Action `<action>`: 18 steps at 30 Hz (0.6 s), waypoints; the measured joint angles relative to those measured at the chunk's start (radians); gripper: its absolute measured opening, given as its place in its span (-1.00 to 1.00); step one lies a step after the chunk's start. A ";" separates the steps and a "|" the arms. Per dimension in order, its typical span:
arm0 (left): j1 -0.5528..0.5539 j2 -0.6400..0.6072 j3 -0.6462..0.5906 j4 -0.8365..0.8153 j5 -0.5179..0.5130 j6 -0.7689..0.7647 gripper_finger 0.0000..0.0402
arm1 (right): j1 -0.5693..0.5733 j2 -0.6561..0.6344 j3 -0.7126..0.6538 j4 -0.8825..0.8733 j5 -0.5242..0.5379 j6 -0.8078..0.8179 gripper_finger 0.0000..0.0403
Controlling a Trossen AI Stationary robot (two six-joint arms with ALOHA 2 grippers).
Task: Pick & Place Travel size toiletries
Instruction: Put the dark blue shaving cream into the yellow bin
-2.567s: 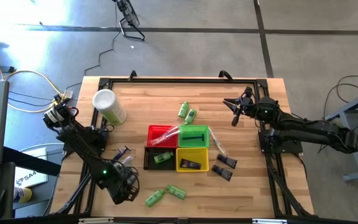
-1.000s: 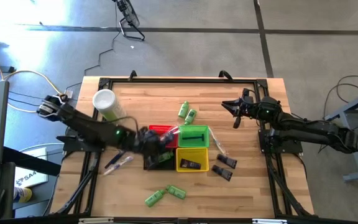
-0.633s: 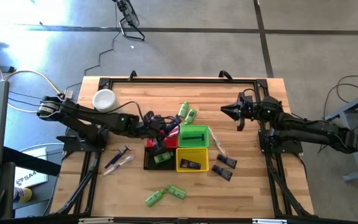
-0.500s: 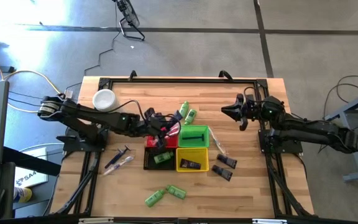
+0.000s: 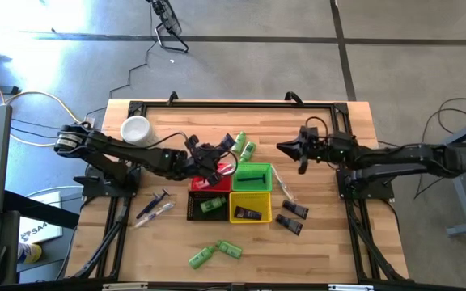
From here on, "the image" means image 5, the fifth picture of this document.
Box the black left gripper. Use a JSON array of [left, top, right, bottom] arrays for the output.
[[184, 135, 229, 187]]

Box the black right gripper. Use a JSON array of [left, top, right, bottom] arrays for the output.
[[276, 125, 358, 175]]

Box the dark blue toothpaste tube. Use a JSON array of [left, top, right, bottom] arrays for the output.
[[274, 213, 303, 237], [281, 200, 310, 221], [234, 205, 263, 221], [219, 133, 237, 151]]

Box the blue disposable razor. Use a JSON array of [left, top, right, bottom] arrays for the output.
[[135, 192, 162, 220], [236, 175, 267, 186], [143, 188, 172, 213]]

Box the red plastic basket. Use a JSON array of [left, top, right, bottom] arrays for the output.
[[191, 163, 234, 193]]

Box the green plastic basket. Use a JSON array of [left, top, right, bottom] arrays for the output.
[[231, 162, 273, 192]]

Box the yellow plastic basket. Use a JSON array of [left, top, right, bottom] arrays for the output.
[[228, 189, 273, 223]]

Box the black plastic basket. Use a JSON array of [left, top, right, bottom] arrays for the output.
[[186, 189, 231, 222]]

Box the green wipes canister white lid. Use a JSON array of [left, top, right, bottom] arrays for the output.
[[120, 116, 161, 149]]

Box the black floor fan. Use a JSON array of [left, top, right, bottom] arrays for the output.
[[146, 0, 190, 55]]

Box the black rig crossbar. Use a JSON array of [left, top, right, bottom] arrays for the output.
[[0, 278, 466, 291]]

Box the black desk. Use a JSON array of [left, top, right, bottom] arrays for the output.
[[0, 189, 81, 286]]

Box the white printed box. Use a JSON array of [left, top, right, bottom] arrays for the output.
[[17, 191, 64, 246]]

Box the yellow and blue pouch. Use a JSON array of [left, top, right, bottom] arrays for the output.
[[16, 241, 43, 264]]

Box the black aluminium table frame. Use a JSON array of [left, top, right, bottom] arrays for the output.
[[66, 99, 414, 284]]

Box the black fan cable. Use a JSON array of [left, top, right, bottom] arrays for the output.
[[82, 38, 157, 120]]

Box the cream extension cable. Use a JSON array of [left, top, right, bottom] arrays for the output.
[[0, 66, 81, 146]]

